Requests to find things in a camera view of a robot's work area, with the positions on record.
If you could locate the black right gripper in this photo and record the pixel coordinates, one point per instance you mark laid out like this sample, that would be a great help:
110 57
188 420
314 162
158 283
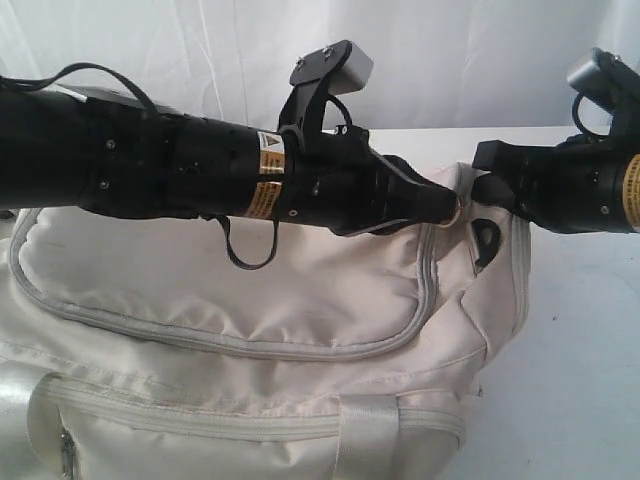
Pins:
570 188

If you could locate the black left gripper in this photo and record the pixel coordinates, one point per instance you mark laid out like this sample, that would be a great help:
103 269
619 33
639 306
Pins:
334 181

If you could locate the cream fabric duffel bag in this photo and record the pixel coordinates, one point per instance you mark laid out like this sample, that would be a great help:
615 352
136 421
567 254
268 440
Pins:
136 350

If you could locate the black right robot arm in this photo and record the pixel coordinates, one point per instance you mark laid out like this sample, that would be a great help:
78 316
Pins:
630 181

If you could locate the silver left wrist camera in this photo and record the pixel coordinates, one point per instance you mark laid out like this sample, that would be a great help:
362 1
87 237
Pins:
319 78

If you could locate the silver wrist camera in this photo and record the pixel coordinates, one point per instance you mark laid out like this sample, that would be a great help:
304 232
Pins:
605 80
319 78

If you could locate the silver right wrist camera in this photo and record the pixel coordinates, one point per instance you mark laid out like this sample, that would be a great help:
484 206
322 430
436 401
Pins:
605 80

